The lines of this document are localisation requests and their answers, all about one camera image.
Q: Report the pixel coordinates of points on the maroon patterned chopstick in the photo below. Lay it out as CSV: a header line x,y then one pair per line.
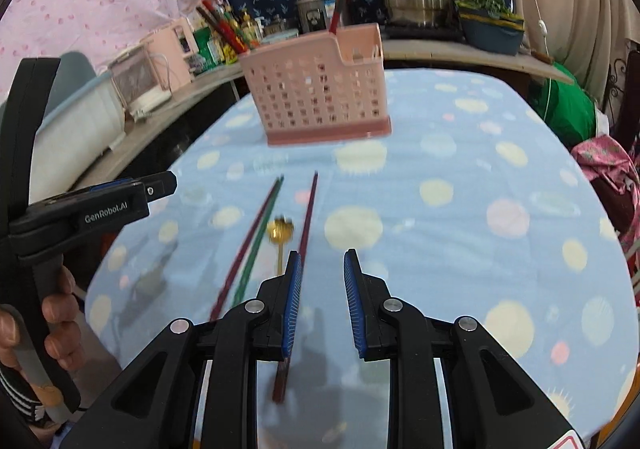
x,y
212,18
220,30
245,249
307,219

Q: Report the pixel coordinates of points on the wooden shelf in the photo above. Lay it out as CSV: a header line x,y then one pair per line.
x,y
450,51

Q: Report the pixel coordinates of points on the blue planter with greens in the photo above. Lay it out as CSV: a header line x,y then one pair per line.
x,y
492,34

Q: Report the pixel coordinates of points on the green bag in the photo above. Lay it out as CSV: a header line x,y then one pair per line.
x,y
565,109

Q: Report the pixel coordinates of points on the dark wooden chair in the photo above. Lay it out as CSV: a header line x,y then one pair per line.
x,y
625,94

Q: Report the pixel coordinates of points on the gold flower spoon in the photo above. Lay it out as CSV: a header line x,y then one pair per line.
x,y
280,231

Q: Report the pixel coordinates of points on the pink kitchen appliance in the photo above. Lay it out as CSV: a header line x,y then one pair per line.
x,y
172,46

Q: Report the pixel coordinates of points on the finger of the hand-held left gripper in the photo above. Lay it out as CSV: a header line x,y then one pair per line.
x,y
160,185

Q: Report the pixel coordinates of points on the pink floral cloth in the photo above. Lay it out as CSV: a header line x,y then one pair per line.
x,y
607,169

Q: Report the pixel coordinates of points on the white clear-window appliance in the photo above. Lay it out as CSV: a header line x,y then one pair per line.
x,y
140,81

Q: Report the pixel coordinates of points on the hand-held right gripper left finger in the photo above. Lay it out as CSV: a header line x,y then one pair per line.
x,y
292,304

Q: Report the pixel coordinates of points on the person's left hand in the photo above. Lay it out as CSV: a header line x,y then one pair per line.
x,y
62,329

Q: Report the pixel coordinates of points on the pink perforated utensil basket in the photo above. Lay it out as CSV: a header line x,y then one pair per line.
x,y
315,84

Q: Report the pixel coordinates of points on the silver rice cooker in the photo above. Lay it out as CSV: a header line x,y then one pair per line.
x,y
317,6

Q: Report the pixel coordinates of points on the glass food container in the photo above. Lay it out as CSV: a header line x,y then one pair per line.
x,y
280,33

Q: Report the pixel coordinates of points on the blue dotted tablecloth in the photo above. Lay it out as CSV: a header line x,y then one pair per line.
x,y
450,229

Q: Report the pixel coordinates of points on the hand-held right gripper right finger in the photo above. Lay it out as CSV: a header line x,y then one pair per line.
x,y
355,304

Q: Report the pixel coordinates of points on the red patterned chopstick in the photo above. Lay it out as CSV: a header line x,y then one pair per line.
x,y
337,9
227,26

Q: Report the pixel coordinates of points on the yellow label bottle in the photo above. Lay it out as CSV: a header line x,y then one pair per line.
x,y
247,29

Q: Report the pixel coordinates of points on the white bin blue rim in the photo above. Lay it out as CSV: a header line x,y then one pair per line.
x,y
75,124

